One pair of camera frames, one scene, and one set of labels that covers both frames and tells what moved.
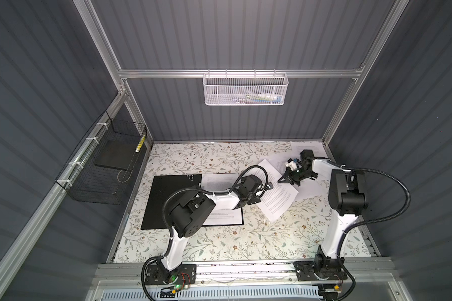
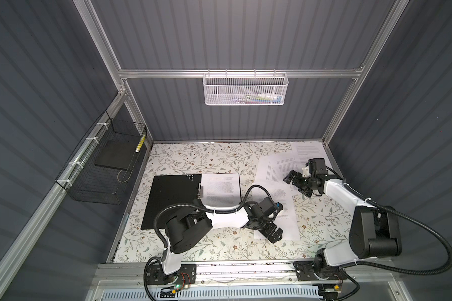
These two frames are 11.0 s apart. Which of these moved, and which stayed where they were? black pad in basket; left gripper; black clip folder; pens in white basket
Moved: left gripper
Stayed: pens in white basket; black pad in basket; black clip folder
